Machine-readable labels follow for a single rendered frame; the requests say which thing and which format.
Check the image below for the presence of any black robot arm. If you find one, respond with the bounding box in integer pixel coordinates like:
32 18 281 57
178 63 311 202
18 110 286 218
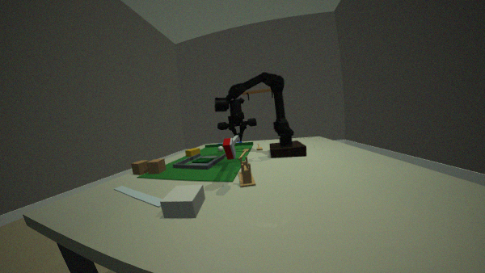
215 72 293 148

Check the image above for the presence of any brown block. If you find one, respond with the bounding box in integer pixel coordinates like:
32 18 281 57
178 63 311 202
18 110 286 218
131 160 149 175
146 158 166 174

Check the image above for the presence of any yellow block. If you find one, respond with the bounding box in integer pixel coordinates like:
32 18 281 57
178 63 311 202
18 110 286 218
185 149 200 157

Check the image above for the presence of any pale grey flat bar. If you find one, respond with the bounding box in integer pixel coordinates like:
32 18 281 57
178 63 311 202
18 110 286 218
114 186 162 208

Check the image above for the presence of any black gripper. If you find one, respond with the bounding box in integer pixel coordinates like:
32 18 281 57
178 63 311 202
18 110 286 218
217 109 256 141

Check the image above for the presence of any green flat mat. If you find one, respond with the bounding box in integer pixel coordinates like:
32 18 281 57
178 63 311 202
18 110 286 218
137 145 253 182

